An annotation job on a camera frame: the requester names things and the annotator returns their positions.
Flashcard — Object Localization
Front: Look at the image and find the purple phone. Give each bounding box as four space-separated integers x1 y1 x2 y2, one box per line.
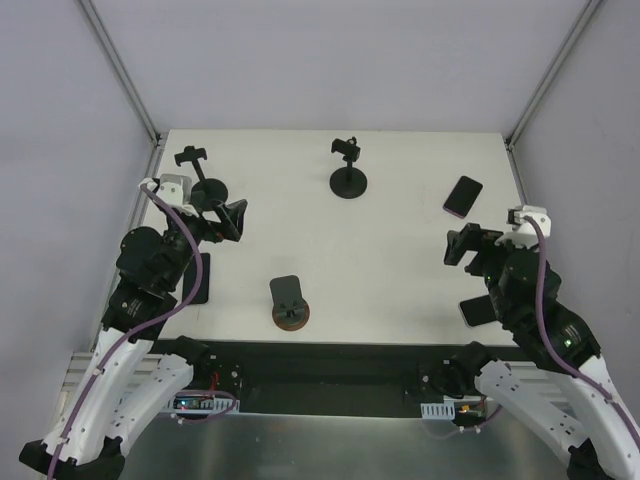
443 175 483 218

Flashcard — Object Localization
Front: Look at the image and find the black round-base clamp stand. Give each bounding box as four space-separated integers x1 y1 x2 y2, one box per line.
329 137 368 200

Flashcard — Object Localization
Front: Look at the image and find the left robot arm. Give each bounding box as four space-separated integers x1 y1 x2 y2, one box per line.
19 200 248 479

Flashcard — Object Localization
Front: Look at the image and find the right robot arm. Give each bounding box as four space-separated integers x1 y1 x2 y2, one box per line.
428 214 639 479

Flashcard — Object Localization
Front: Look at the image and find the tall black clamp stand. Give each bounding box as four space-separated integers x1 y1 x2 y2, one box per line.
174 146 229 211

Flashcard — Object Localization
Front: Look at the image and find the white-edged phone on right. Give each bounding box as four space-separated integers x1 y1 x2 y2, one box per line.
459 295 496 328

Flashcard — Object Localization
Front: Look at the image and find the black phone on left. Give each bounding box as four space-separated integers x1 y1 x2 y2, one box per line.
181 253 211 305

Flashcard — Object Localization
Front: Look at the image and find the black stand with wooden base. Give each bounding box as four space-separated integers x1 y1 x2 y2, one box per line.
269 275 310 332

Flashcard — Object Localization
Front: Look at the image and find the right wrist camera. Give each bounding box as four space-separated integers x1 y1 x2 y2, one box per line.
503 205 551 249

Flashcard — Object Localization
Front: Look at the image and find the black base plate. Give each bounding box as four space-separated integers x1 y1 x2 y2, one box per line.
134 339 501 415

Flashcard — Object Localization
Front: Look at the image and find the right white cable duct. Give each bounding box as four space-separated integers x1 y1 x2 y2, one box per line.
420 399 487 421

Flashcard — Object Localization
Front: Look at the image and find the white cable duct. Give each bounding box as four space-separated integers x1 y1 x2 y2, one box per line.
160 395 240 416
420 399 487 421

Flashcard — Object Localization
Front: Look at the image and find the left white cable duct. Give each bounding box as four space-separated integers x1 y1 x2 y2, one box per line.
160 395 240 416

